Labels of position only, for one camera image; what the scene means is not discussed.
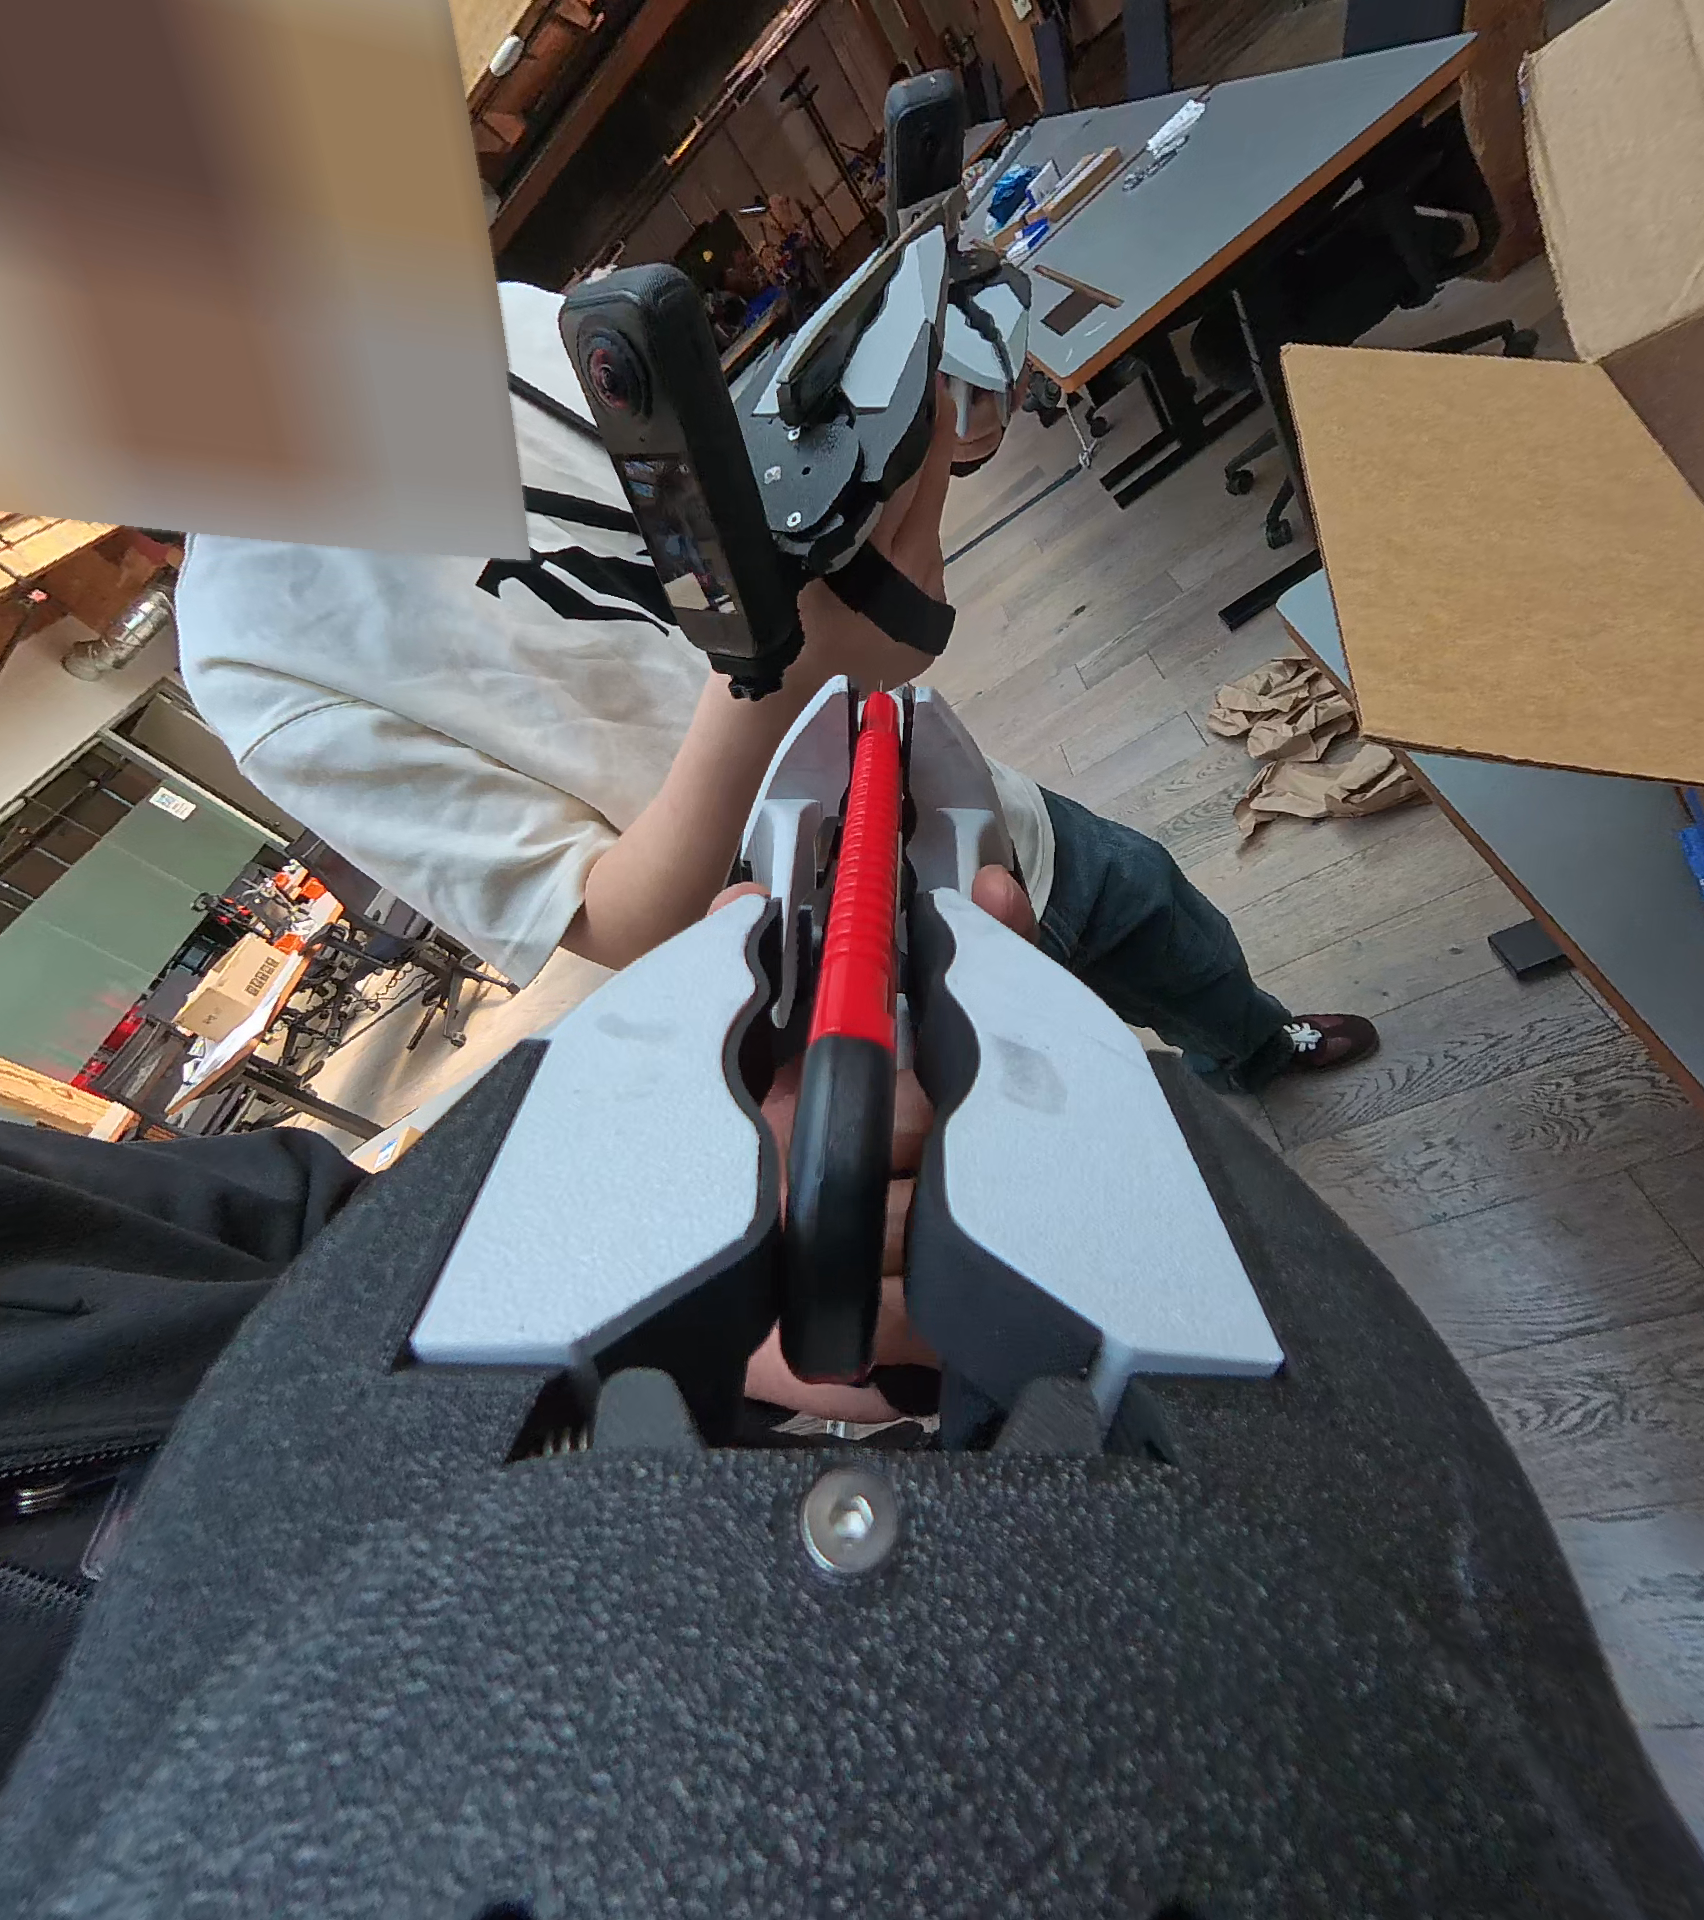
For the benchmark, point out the red and black utility knife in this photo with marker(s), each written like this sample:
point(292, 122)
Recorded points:
point(835, 1200)

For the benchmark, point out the wooden board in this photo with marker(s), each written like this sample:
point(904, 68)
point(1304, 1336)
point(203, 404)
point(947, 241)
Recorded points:
point(1077, 180)

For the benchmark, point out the small black square plate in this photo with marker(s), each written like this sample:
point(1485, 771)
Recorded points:
point(1527, 949)

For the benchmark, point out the blue packet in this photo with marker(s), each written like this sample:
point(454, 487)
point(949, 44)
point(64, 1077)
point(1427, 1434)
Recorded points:
point(1011, 193)

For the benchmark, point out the black office chair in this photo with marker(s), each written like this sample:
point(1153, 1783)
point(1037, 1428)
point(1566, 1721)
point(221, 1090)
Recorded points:
point(1423, 225)

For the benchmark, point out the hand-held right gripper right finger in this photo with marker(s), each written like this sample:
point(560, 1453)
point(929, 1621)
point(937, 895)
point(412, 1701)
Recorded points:
point(1093, 1184)

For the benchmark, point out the crumpled brown paper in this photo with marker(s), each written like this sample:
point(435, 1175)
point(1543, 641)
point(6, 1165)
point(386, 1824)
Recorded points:
point(1303, 750)

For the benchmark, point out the black backpack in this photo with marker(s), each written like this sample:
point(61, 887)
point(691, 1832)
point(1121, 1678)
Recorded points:
point(42, 1275)

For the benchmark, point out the labelled small cardboard box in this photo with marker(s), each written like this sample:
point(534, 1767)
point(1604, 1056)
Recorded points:
point(244, 982)

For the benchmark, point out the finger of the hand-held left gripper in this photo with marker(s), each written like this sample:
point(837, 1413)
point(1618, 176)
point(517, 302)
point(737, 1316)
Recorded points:
point(805, 758)
point(950, 764)

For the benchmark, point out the another person's forearm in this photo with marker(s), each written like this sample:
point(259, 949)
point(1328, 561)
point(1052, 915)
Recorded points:
point(673, 811)

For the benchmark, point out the white packet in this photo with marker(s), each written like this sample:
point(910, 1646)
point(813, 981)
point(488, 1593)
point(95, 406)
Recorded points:
point(1178, 122)

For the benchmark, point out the dark flat board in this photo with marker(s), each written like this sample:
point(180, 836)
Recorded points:
point(1077, 309)

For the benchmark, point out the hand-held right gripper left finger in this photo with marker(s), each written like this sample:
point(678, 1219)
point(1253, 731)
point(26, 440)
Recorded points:
point(612, 1184)

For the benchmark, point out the wooden table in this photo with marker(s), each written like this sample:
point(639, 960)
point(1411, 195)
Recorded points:
point(267, 1073)

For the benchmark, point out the silver ventilation duct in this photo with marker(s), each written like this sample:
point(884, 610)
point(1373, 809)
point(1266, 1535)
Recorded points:
point(116, 638)

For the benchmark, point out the person's left hand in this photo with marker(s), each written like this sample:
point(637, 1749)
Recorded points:
point(915, 1119)

